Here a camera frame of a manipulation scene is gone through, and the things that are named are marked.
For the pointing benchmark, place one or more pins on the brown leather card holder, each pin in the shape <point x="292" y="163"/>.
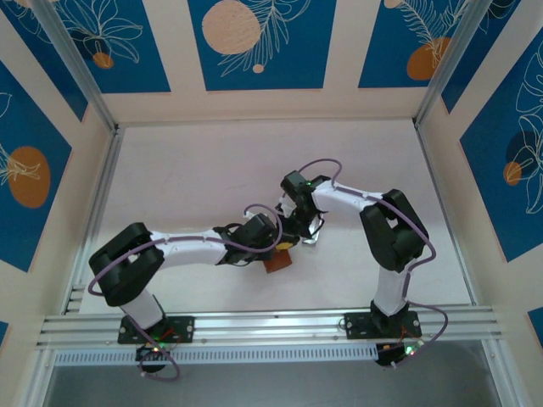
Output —
<point x="278" y="263"/>

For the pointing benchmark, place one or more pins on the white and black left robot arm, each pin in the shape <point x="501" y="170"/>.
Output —
<point x="191" y="250"/>

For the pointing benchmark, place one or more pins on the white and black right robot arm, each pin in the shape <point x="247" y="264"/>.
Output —
<point x="343" y="199"/>

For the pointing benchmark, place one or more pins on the silver metal card stand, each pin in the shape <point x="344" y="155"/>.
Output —
<point x="309" y="242"/>

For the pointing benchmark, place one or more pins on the black electronics board with led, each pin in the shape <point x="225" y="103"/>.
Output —
<point x="146" y="354"/>
<point x="388" y="354"/>

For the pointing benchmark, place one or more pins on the aluminium rail beam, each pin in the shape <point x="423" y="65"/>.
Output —
<point x="263" y="324"/>

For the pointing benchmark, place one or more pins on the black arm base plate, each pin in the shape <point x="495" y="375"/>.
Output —
<point x="186" y="328"/>
<point x="354" y="326"/>

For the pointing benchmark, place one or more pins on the aluminium table edge rail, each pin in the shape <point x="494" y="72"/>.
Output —
<point x="437" y="191"/>
<point x="106" y="169"/>

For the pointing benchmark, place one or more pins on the aluminium frame post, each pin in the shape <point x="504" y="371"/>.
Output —
<point x="72" y="59"/>
<point x="445" y="59"/>

